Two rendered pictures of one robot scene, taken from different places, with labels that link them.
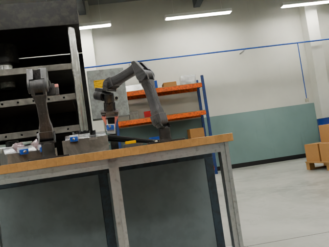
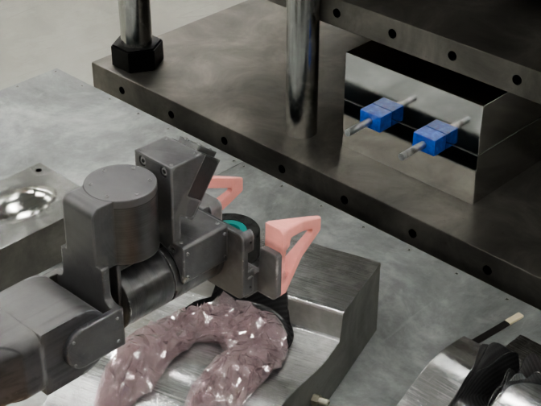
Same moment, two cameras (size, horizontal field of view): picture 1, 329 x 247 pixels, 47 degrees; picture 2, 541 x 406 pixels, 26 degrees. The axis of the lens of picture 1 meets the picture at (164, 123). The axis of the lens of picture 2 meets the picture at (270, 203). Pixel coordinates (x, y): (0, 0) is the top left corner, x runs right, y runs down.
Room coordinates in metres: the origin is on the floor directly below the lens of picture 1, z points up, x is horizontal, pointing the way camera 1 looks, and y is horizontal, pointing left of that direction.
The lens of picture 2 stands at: (1.77, -0.06, 1.77)
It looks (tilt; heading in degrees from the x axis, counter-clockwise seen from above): 32 degrees down; 55
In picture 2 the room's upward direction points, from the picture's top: straight up
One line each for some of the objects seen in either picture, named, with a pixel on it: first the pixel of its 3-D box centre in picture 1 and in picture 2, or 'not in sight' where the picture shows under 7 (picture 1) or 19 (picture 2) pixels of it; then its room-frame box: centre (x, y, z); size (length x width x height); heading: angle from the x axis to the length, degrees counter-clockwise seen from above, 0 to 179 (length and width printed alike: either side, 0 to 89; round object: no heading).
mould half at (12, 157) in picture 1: (26, 153); (195, 381); (2.30, 0.85, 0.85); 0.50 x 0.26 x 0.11; 28
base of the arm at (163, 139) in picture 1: (164, 135); not in sight; (2.03, 0.01, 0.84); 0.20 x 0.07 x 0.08; 102
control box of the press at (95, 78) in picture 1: (116, 158); not in sight; (3.18, 0.44, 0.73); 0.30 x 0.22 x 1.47; 101
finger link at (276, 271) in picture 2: (53, 90); (272, 237); (2.26, 0.63, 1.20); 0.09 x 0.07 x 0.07; 12
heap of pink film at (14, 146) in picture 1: (26, 145); (197, 356); (2.30, 0.84, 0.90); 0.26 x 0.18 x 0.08; 28
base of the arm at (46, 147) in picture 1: (48, 151); not in sight; (1.91, 0.59, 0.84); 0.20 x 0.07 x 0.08; 102
